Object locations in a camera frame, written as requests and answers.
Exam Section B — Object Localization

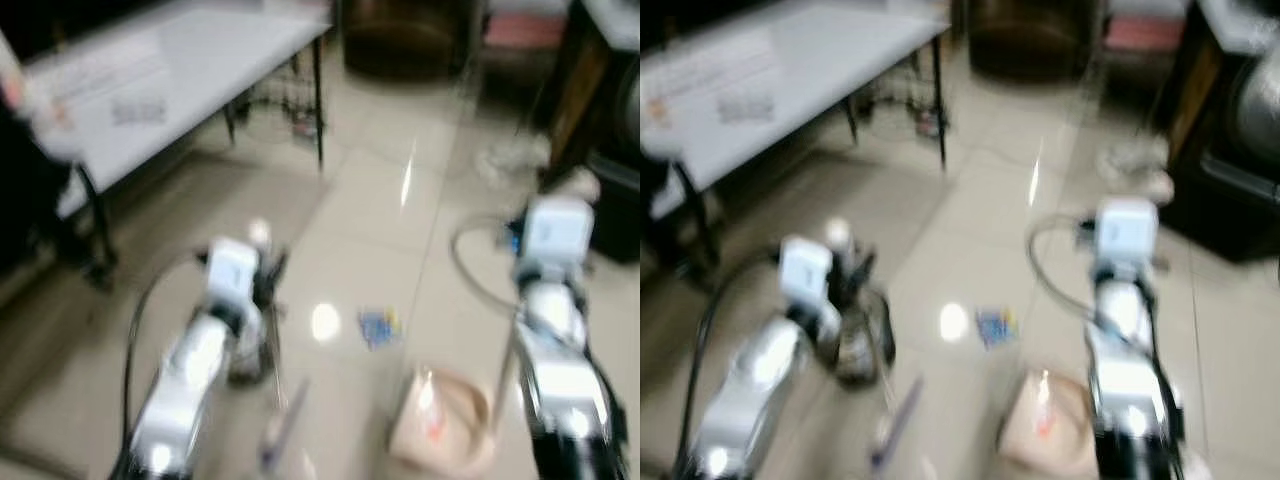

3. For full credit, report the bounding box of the blue crumpled wrapper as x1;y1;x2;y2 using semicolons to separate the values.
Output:
975;307;1020;352
358;307;404;352

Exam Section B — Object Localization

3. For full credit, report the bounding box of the purple stick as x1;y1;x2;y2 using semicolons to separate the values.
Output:
868;376;927;473
260;378;313;473

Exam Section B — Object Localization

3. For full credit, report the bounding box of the white table with black legs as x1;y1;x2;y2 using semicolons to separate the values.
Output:
20;0;334;291
640;0;951;286

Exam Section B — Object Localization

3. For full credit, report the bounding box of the white plastic bag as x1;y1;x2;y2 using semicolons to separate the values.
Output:
1094;138;1173;189
474;133;553;193

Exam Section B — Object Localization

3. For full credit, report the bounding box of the dark brown armchair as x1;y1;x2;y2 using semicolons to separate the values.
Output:
340;0;473;83
965;0;1098;83

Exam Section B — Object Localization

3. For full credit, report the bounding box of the black cabinet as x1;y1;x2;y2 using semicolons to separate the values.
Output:
1150;0;1280;267
543;0;641;267

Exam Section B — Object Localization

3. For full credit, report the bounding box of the stool with pink cushion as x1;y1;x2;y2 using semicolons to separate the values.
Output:
1100;0;1193;79
480;0;573;79

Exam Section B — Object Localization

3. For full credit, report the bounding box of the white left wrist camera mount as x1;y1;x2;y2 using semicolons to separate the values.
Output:
205;238;263;313
778;236;836;313

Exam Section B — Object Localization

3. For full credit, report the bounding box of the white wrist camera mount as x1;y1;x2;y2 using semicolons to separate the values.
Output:
205;238;263;313
1093;197;1161;286
520;195;597;286
778;236;836;313

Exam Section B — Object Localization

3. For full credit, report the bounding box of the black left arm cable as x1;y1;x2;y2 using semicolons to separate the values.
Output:
118;250;213;476
672;248;786;476

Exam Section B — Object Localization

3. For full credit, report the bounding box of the grey right arm cable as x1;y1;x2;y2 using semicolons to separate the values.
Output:
1027;214;1098;323
449;214;523;319

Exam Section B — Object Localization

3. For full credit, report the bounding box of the black wire rack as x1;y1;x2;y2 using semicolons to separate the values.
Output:
858;58;947;143
233;58;323;143

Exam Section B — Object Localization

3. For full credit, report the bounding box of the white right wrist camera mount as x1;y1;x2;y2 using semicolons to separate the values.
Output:
1093;197;1161;286
520;195;597;286

